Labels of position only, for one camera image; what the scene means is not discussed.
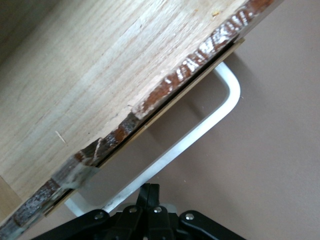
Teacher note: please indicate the brown table cover sheet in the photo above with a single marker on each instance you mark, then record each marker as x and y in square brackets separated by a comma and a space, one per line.
[275, 150]

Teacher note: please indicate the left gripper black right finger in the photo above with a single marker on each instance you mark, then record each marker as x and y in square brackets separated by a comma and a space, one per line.
[180, 227]

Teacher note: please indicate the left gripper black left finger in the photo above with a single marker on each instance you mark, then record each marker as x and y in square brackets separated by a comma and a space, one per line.
[120, 225]

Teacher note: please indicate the clear tape strip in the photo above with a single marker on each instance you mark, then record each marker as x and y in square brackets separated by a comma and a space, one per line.
[75, 172]

